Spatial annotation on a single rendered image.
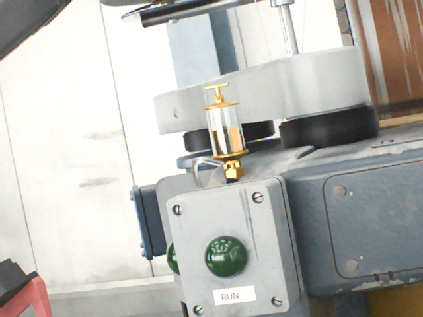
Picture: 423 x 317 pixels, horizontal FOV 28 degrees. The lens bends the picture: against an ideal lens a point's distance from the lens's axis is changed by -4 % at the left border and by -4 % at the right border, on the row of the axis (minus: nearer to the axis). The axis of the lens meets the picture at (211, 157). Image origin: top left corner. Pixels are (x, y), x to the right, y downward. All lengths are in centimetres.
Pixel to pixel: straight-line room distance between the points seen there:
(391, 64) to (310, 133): 39
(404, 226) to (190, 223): 15
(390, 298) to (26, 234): 607
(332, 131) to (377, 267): 15
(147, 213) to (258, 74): 36
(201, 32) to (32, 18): 473
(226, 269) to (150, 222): 52
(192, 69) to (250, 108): 485
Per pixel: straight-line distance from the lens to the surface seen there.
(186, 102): 100
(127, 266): 654
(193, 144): 112
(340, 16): 118
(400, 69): 111
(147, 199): 110
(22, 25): 92
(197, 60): 566
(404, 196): 62
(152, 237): 111
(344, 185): 62
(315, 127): 73
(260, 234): 59
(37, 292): 74
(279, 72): 75
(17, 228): 695
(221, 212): 60
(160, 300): 646
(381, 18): 111
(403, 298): 94
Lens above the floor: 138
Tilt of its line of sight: 3 degrees down
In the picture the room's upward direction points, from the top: 11 degrees counter-clockwise
